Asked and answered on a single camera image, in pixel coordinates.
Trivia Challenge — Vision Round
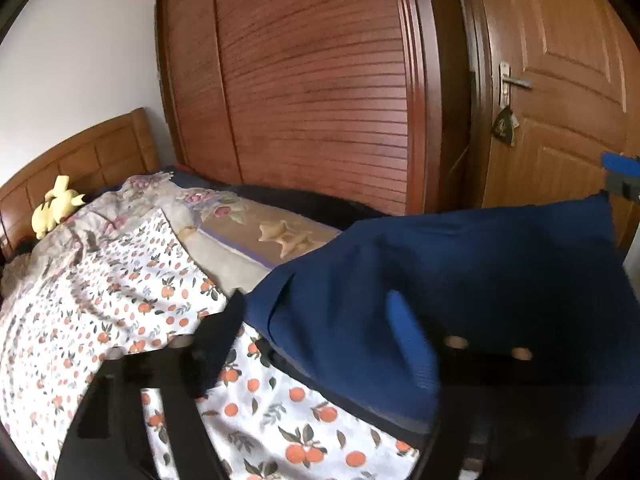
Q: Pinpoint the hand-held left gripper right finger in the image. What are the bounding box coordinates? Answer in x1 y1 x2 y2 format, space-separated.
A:
386 289 588 480

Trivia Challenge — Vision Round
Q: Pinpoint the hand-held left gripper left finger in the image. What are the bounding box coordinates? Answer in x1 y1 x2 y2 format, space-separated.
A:
54 290 247 480

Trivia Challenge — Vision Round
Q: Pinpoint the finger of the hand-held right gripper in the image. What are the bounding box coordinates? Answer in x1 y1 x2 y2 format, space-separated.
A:
601 151 640 201

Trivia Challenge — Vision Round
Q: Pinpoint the navy blue suit jacket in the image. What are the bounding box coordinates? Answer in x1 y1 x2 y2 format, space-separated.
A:
242 192 640 438

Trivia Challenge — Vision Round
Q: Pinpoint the brown wooden door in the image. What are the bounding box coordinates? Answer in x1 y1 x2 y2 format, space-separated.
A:
452 0 640 256

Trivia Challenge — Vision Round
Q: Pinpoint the white orange-print bed sheet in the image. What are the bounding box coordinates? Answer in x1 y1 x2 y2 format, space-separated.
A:
0 207 421 480

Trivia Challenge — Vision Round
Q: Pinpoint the dark key pouch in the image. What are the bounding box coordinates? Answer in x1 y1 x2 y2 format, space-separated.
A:
491 105 518 148

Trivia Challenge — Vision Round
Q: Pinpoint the yellow plush toy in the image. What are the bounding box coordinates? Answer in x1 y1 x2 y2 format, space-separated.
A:
31 175 87 240

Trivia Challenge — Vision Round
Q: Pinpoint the wooden bed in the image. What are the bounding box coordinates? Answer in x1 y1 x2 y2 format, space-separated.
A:
0 107 426 480

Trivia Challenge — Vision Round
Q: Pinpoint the brown slatted wardrobe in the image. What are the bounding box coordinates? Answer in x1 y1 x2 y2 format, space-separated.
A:
155 0 473 216

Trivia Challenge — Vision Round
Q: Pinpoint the metal door handle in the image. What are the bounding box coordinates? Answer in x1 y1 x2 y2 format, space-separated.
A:
498 61 533 111

